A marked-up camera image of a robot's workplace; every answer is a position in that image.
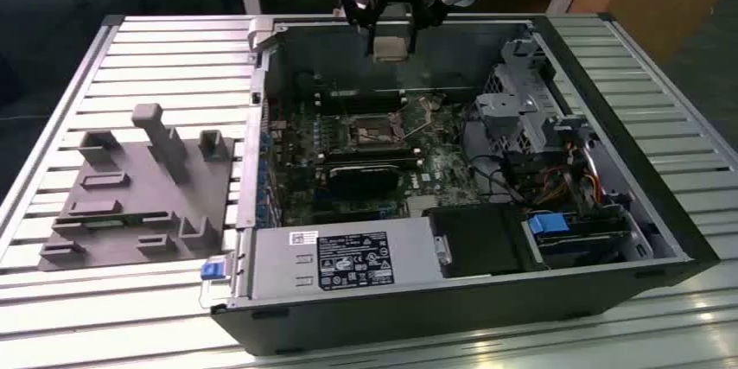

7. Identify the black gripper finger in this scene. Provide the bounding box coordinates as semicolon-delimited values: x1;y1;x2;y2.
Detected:
336;0;379;57
407;0;448;54

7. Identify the hard disk in blue carrier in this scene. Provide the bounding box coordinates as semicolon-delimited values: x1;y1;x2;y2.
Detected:
522;211;635;269

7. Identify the grey parts rack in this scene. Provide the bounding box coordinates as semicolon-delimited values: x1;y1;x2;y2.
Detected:
37;103;237;273

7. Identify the orange wire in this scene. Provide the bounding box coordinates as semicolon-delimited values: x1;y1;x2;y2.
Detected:
580;173;606;208

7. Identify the green motherboard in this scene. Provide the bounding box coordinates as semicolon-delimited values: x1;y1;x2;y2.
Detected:
261;90;488;228

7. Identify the black graphics card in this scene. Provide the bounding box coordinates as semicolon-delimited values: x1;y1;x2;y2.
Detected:
327;164;400;202

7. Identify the metal drive cage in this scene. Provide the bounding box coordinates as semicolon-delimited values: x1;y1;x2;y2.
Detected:
471;38;590;154

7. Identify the silver power supply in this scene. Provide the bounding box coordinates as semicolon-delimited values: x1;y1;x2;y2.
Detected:
247;216;446;301

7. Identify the yellow wire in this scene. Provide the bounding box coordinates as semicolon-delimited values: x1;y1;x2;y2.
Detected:
532;181;575;206

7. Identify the blue case latch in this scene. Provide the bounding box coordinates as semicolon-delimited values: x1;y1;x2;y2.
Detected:
199;258;227;280

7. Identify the metal socket cover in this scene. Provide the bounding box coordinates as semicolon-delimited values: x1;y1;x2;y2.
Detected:
393;97;444;136

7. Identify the grey case handle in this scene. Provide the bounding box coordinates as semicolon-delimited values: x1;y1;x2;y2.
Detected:
245;16;276;49

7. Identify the black PC case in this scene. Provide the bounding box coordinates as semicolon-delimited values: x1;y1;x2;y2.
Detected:
208;12;722;356

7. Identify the silver chipset heat sink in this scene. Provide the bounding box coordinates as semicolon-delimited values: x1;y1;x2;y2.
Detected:
405;194;440;215

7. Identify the black plastic shroud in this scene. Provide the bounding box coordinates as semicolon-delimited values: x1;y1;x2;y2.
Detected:
423;204;547;279

